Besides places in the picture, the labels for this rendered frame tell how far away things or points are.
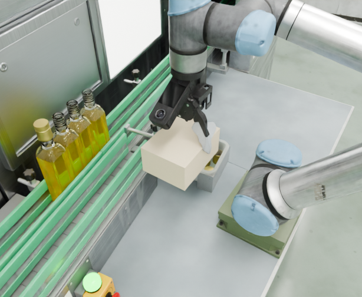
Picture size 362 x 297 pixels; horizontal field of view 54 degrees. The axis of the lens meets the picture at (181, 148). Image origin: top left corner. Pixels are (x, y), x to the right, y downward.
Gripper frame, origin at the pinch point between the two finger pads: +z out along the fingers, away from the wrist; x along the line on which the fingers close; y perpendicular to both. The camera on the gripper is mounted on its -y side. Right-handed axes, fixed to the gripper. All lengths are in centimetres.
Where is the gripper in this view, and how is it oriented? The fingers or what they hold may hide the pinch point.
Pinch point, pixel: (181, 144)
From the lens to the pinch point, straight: 84.9
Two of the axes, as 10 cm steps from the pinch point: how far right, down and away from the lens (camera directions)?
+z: 0.0, 7.4, 6.8
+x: -8.4, -3.7, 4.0
